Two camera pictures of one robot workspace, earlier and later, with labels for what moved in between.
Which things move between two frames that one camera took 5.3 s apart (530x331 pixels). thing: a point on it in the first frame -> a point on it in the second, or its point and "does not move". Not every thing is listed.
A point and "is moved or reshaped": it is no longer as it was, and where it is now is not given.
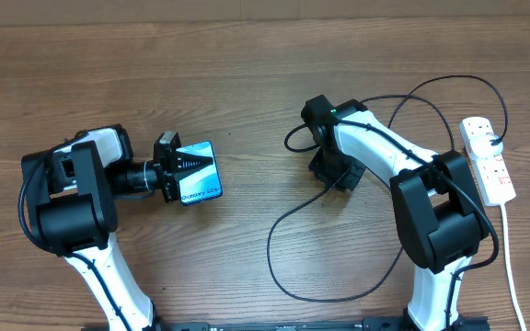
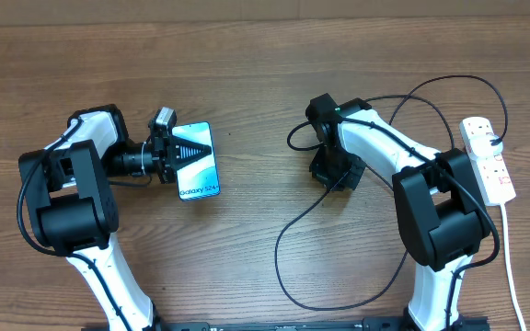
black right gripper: [351, 179] does not move
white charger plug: [482, 147] does not move
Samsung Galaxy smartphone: [203, 185] is moved or reshaped
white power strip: [493, 180] does not move
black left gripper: [167, 164] -> [167, 154]
